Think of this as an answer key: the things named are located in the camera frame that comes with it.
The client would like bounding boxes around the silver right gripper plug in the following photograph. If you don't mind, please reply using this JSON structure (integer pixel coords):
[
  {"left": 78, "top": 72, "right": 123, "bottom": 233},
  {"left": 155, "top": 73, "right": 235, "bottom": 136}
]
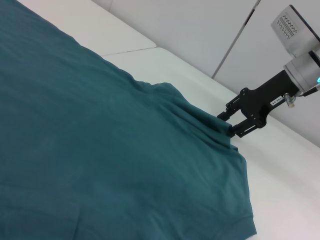
[{"left": 284, "top": 92, "right": 296, "bottom": 110}]

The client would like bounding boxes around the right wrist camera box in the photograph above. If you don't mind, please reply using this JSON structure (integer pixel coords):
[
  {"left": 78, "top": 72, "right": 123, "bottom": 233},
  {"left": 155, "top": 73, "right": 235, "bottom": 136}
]
[{"left": 271, "top": 4, "right": 320, "bottom": 56}]

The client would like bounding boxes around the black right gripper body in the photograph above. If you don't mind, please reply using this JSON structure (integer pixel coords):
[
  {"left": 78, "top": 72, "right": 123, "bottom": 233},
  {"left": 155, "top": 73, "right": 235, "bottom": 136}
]
[{"left": 239, "top": 70, "right": 301, "bottom": 127}]

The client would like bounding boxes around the grey right gripper cable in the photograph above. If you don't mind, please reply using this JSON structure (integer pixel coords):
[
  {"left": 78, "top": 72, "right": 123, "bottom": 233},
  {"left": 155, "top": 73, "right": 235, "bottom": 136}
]
[{"left": 293, "top": 83, "right": 320, "bottom": 98}]

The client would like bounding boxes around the teal blue shirt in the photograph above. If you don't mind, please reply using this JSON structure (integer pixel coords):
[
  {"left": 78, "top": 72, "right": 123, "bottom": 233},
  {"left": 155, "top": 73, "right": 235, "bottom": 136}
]
[{"left": 0, "top": 0, "right": 258, "bottom": 240}]

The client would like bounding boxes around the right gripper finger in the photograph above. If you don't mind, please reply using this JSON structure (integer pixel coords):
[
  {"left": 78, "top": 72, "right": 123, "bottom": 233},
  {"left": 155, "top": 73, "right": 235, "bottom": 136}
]
[
  {"left": 216, "top": 92, "right": 244, "bottom": 123},
  {"left": 228, "top": 117, "right": 265, "bottom": 139}
]

